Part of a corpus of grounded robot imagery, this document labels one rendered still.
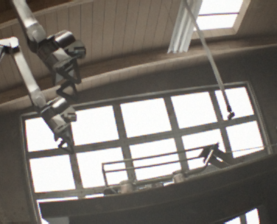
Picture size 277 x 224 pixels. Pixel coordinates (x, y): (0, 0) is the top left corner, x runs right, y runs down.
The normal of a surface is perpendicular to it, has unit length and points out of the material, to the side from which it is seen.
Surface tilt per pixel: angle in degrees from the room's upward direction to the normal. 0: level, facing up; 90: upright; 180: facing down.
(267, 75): 90
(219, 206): 90
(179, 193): 90
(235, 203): 90
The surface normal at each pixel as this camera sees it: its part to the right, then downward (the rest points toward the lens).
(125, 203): 0.09, -0.43
